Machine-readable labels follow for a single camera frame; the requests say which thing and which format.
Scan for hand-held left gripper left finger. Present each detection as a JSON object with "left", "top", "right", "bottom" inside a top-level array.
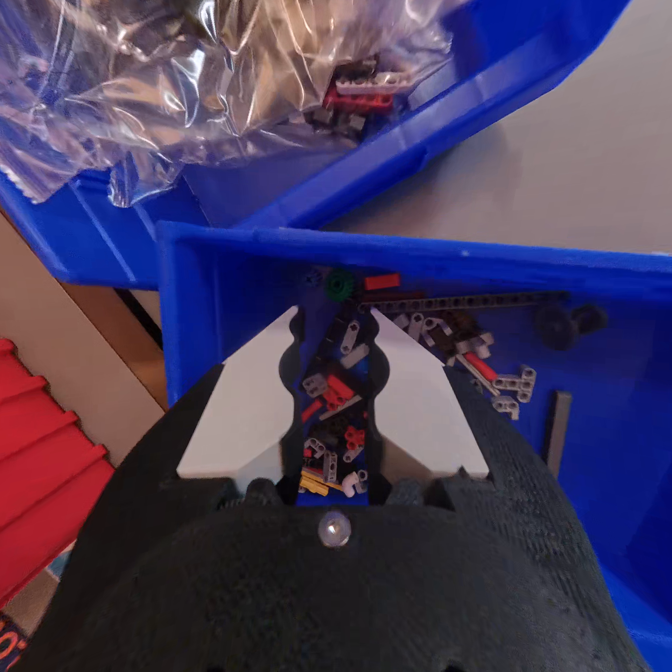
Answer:
[{"left": 177, "top": 306, "right": 306, "bottom": 505}]

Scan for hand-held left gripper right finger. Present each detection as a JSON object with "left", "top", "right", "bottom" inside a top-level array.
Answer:
[{"left": 362, "top": 307, "right": 490, "bottom": 505}]

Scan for pile of mixed lego pieces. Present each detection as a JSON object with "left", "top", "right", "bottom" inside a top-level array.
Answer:
[{"left": 296, "top": 270, "right": 539, "bottom": 497}]

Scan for blue plastic bin with pieces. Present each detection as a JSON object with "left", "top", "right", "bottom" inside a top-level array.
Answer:
[{"left": 156, "top": 220, "right": 672, "bottom": 672}]

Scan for long dark grey lego beam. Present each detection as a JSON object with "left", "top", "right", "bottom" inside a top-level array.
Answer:
[{"left": 359, "top": 291, "right": 570, "bottom": 312}]

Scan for short dark grey lego beam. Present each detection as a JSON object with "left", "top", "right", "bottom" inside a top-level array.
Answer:
[{"left": 543, "top": 390, "right": 573, "bottom": 476}]

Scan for green lego gear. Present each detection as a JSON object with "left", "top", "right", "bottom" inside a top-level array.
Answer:
[{"left": 325, "top": 268, "right": 358, "bottom": 301}]

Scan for black lego wheel hub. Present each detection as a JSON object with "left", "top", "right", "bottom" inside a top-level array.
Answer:
[
  {"left": 572, "top": 303, "right": 609, "bottom": 331},
  {"left": 535, "top": 304, "right": 578, "bottom": 351}
]

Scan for clear plastic bags of lego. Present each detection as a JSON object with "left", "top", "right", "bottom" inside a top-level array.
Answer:
[{"left": 0, "top": 0, "right": 457, "bottom": 208}]

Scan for red plastic bin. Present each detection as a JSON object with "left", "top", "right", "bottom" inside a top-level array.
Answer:
[{"left": 0, "top": 338, "right": 116, "bottom": 604}]

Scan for blue plastic bin with bags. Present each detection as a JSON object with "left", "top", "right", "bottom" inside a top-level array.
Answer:
[{"left": 0, "top": 0, "right": 633, "bottom": 289}]

